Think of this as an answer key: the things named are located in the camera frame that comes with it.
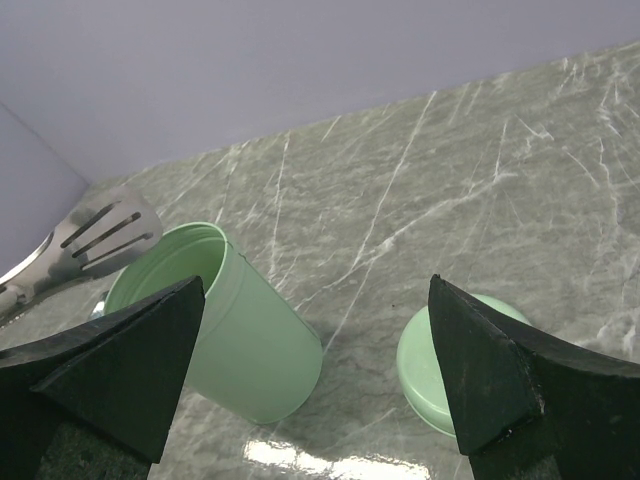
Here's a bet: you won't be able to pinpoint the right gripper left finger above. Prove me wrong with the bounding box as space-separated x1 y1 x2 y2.
1 276 205 479

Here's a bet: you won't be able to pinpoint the mint green canister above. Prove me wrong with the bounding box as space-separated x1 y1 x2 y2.
104 222 323 424

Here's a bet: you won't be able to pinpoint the mint green lid brown handle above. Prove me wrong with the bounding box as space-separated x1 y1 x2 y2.
396 292 532 440

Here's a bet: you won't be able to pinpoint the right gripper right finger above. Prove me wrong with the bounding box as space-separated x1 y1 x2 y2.
428 275 639 479

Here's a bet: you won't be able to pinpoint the steel slotted tongs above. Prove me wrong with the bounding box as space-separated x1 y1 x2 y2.
1 187 163 325

